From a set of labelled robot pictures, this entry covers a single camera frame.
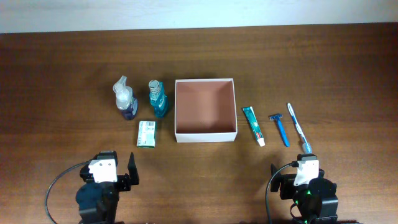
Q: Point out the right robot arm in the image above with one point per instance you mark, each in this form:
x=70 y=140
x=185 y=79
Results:
x=317 y=203

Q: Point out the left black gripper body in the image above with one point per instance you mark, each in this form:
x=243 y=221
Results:
x=123 y=182

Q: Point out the blue disposable razor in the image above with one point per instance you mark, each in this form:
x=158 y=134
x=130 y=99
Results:
x=278 y=122

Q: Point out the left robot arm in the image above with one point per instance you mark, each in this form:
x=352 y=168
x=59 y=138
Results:
x=98 y=198

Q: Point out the clear pump soap bottle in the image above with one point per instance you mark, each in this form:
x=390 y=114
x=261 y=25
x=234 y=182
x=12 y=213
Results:
x=126 y=100

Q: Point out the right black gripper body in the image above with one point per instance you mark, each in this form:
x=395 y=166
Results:
x=286 y=182

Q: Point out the teal mouthwash bottle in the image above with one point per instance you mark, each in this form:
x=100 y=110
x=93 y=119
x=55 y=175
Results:
x=158 y=98

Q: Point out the blue white toothbrush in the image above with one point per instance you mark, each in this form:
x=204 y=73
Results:
x=306 y=146

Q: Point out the green white soap bar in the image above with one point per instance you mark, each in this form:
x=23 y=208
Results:
x=146 y=134

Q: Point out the green toothpaste tube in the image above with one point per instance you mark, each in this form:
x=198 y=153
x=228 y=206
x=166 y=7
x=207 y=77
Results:
x=252 y=120

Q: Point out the white cardboard box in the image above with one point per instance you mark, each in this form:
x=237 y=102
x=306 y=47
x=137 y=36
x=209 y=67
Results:
x=205 y=110

